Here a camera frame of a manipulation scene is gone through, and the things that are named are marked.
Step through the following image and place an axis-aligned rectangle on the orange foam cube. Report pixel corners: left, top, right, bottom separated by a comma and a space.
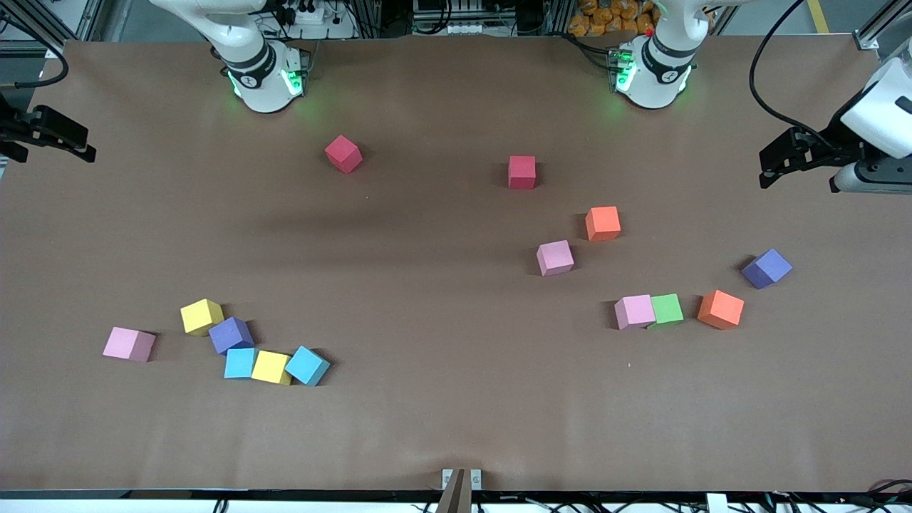
585, 206, 621, 243
697, 289, 745, 331

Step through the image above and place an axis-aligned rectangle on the pink foam cube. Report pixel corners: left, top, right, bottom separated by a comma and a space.
102, 326, 156, 363
614, 294, 656, 331
536, 240, 575, 277

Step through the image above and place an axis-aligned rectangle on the red foam cube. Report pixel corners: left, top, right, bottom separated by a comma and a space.
324, 134, 363, 175
508, 155, 537, 190

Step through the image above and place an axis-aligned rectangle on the purple foam cube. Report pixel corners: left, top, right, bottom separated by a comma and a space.
741, 248, 793, 290
208, 316, 255, 356

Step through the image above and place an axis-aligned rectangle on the yellow foam cube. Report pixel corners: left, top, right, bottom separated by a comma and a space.
180, 298, 227, 337
251, 350, 294, 386

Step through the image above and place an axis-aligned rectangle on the blue foam cube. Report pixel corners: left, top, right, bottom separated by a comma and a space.
284, 346, 331, 387
224, 348, 259, 380

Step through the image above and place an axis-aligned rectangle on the green foam cube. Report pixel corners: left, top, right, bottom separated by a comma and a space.
647, 293, 685, 329

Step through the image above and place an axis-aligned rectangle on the bag of orange items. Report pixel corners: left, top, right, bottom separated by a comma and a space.
568, 0, 660, 38

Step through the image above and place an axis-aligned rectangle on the white power strip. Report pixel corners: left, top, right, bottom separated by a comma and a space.
274, 0, 332, 26

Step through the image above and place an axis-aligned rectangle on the brown table cover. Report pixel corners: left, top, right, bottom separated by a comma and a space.
0, 32, 912, 494

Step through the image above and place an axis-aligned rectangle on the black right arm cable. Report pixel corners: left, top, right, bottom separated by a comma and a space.
13, 51, 70, 90

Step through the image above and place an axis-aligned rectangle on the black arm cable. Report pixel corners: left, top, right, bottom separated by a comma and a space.
748, 0, 838, 140
13, 51, 70, 90

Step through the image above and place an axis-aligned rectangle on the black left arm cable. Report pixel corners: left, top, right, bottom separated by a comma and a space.
748, 0, 838, 140

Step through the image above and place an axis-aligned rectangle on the aluminium frame profile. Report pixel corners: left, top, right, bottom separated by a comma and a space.
855, 0, 912, 52
0, 0, 108, 58

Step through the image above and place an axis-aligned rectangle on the small metal bracket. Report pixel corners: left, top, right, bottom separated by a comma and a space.
442, 468, 483, 491

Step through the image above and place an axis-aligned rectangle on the brown camera pole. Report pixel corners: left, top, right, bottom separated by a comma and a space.
435, 468, 467, 513

